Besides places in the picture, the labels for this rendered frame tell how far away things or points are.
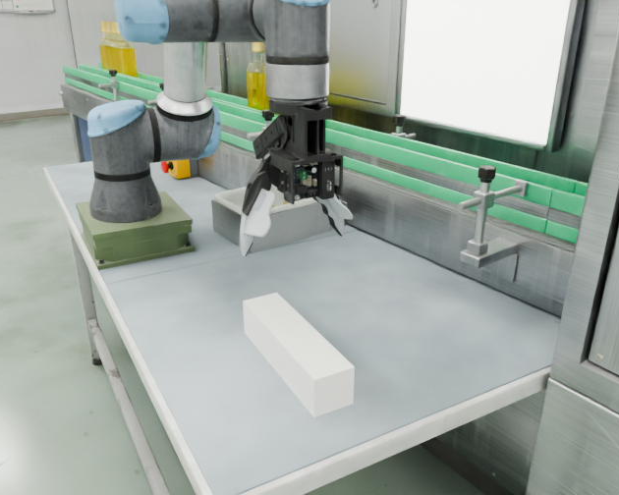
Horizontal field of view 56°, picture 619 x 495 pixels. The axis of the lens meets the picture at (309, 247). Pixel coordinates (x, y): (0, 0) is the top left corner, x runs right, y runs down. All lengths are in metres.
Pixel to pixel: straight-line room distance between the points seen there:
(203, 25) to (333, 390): 0.49
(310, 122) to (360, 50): 0.90
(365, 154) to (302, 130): 0.67
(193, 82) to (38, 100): 6.24
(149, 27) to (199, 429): 0.50
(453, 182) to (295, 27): 0.60
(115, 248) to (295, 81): 0.68
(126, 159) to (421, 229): 0.62
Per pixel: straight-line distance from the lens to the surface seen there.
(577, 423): 0.94
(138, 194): 1.27
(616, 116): 0.79
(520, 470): 1.62
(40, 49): 7.38
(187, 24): 0.74
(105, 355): 2.01
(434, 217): 1.20
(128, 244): 1.25
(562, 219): 1.06
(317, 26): 0.69
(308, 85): 0.69
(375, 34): 1.54
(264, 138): 0.78
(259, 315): 0.90
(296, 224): 1.31
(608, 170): 0.80
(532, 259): 1.08
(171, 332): 1.00
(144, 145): 1.25
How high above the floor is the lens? 1.26
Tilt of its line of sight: 23 degrees down
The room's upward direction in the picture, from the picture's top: straight up
